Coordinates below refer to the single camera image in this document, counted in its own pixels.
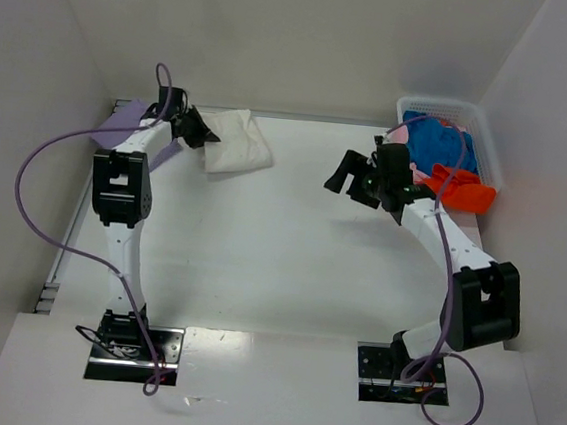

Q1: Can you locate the white t shirt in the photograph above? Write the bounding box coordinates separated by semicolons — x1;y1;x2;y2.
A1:
203;109;273;174

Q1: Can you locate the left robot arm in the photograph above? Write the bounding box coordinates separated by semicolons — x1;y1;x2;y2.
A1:
92;86;220;354

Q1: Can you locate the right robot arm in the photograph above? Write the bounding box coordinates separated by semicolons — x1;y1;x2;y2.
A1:
324;143;521;375

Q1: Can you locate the pink t shirt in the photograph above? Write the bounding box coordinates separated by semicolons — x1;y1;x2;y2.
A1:
385;127;429;184

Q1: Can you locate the blue t shirt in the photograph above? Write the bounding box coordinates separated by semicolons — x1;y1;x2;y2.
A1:
402;110;479;175

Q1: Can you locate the folded purple t shirt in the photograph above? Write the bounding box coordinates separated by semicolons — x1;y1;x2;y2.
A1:
90;99;182;172

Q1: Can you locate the orange t shirt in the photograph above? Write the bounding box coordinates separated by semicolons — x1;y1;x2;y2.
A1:
416;164;497;215

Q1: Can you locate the white plastic basket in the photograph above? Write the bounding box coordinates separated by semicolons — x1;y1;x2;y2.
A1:
396;95;503;192

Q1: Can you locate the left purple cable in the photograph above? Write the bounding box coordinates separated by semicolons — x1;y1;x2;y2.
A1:
0;49;206;398

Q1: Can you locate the purple cable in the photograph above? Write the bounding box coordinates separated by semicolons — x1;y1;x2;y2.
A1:
0;49;206;398
356;111;512;425

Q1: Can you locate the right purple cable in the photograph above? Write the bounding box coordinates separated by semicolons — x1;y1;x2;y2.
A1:
356;111;512;425

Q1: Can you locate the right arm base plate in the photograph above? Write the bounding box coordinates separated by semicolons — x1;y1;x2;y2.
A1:
357;342;449;406

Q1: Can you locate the aluminium rail bracket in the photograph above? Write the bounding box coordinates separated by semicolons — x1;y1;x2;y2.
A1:
33;282;59;315

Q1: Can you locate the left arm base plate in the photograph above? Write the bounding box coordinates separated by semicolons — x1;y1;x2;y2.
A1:
83;327;185;387

